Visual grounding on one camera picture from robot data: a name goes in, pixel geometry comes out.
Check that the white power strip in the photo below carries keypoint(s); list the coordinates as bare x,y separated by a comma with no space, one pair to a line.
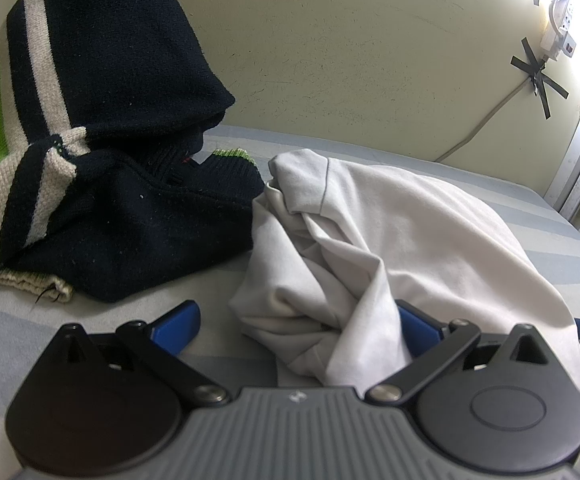
562,35

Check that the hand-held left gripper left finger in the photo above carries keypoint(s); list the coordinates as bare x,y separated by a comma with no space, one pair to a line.
177,327

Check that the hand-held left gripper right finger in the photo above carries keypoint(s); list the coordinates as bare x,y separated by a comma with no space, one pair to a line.
414,327

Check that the black tape strip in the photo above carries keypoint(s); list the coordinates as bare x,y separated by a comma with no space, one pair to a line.
557,89
544,105

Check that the white garment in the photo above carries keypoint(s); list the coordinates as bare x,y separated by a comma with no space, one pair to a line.
419,240

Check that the striped blue bed sheet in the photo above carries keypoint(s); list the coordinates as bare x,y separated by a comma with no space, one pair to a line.
559,240

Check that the navy striped knit sweater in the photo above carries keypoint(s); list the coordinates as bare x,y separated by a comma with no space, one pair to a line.
120,85

